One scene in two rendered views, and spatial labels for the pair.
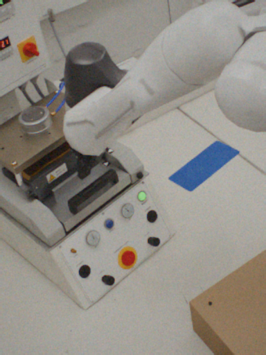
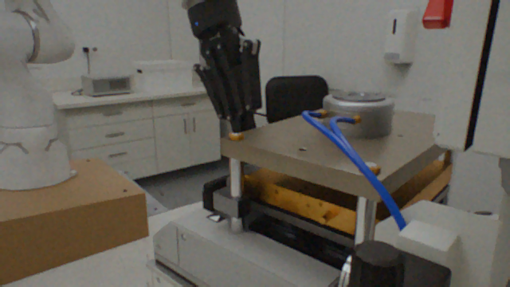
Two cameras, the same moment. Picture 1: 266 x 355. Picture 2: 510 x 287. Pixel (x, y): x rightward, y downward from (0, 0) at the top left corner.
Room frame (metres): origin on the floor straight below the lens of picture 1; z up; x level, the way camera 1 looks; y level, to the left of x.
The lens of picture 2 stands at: (1.65, 0.00, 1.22)
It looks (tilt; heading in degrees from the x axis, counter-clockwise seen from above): 17 degrees down; 167
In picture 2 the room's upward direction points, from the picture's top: straight up
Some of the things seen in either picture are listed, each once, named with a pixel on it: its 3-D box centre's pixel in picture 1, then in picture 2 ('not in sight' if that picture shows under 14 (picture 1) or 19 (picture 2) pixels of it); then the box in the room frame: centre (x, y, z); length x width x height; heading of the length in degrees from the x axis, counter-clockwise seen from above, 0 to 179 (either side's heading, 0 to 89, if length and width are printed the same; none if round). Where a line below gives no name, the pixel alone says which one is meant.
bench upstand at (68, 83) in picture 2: not in sight; (125, 80); (-1.81, -0.33, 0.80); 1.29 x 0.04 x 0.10; 114
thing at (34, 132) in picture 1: (38, 125); (371, 158); (1.29, 0.21, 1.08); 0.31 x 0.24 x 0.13; 126
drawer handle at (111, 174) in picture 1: (93, 191); (241, 182); (1.11, 0.10, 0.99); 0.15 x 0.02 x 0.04; 126
